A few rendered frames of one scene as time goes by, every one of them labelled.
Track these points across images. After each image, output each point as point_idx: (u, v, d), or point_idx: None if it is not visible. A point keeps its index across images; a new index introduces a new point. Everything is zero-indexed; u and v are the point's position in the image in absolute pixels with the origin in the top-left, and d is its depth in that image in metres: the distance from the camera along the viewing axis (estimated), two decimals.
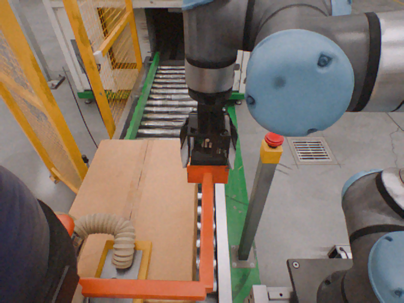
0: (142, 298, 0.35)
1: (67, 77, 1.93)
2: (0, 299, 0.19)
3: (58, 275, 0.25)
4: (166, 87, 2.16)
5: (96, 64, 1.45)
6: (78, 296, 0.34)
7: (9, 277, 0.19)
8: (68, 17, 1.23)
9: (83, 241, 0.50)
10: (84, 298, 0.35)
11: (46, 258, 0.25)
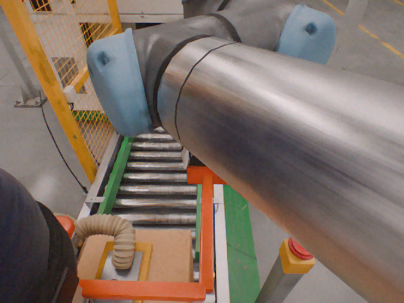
0: (142, 299, 0.35)
1: (42, 107, 1.64)
2: (0, 302, 0.19)
3: (58, 278, 0.25)
4: None
5: (67, 102, 1.16)
6: (78, 298, 0.34)
7: (9, 280, 0.19)
8: (24, 51, 0.94)
9: (83, 242, 0.50)
10: (84, 300, 0.35)
11: (45, 260, 0.25)
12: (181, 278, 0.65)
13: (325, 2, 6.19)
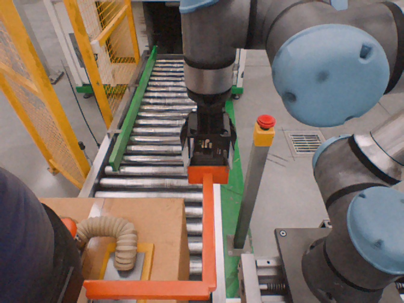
0: (145, 299, 0.35)
1: (65, 70, 1.94)
2: None
3: (63, 276, 0.25)
4: (164, 80, 2.18)
5: (93, 53, 1.47)
6: (82, 299, 0.34)
7: (15, 281, 0.19)
8: (65, 5, 1.25)
9: (85, 244, 0.50)
10: (88, 300, 0.36)
11: (51, 261, 0.25)
12: (170, 249, 0.54)
13: None
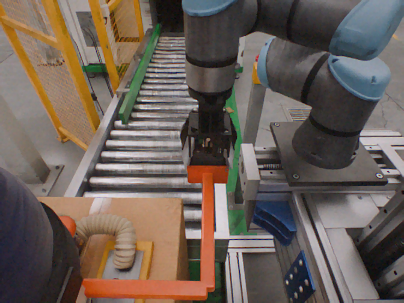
0: (144, 298, 0.36)
1: (74, 41, 2.05)
2: None
3: (62, 277, 0.25)
4: (168, 53, 2.28)
5: (103, 16, 1.57)
6: (81, 297, 0.34)
7: (15, 281, 0.19)
8: None
9: (85, 241, 0.50)
10: (86, 299, 0.36)
11: (50, 261, 0.25)
12: (169, 249, 0.54)
13: None
